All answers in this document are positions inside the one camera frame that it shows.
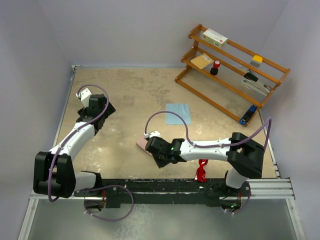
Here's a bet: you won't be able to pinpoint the pink glasses case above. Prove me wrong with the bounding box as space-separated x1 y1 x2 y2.
135 136 152 157

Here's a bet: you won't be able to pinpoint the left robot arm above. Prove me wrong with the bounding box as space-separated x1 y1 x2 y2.
33 88 116 198

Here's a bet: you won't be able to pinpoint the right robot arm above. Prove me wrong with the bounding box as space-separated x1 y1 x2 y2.
144 131 265 196

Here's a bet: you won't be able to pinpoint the red sunglasses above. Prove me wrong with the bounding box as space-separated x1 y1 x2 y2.
194 159 209 183

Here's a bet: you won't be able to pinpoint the blue cleaning cloth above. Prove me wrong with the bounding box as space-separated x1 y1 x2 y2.
165 103 191 125

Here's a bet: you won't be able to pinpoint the blue stapler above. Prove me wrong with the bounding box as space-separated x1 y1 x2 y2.
239 104 257 125

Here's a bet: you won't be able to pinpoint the red black stamp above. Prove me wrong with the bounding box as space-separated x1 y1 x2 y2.
210 60 221 76

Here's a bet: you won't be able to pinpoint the brown envelope packet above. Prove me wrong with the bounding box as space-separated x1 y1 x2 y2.
190 53 214 70

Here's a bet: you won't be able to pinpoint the wooden three-tier shelf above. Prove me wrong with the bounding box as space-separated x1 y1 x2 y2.
175 24 291 127

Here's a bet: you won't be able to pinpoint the black stapler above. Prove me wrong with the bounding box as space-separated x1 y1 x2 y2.
244 71 259 82

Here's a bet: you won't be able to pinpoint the white green box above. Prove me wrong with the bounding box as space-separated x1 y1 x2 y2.
202 28 229 49

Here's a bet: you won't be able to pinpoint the yellow grey sponge block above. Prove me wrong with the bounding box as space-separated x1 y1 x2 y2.
250 55 263 68

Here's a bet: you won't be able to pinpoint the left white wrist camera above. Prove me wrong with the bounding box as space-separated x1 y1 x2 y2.
75 88 92 108

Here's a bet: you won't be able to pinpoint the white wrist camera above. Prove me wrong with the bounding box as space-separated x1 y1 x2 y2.
75 88 92 108
143 130 161 140

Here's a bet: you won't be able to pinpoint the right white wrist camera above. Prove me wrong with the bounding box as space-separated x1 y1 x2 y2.
143 130 161 140

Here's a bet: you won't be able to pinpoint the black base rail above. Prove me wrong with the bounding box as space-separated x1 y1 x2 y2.
73 177 252 209

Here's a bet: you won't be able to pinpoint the aluminium frame rail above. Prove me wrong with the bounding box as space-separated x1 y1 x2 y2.
248 178 295 200

